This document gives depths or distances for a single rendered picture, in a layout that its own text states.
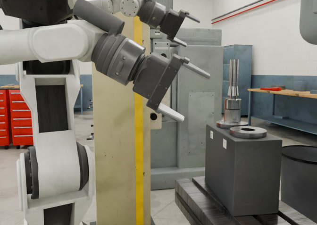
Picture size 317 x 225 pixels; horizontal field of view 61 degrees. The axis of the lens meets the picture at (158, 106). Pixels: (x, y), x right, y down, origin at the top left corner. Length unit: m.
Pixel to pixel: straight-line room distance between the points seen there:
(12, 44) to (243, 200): 0.61
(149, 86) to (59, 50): 0.18
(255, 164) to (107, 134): 1.47
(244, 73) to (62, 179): 7.25
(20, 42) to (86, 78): 8.64
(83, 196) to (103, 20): 0.52
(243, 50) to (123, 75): 7.32
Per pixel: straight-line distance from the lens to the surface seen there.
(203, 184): 0.89
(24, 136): 4.97
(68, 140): 0.79
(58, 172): 0.77
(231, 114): 0.79
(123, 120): 2.02
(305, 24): 0.45
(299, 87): 6.26
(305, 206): 2.44
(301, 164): 2.32
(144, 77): 0.53
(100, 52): 0.53
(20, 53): 0.62
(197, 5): 10.35
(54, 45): 0.55
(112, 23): 0.54
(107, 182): 2.14
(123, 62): 0.52
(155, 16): 1.03
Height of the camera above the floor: 1.27
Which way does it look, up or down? 7 degrees down
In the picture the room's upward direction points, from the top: straight up
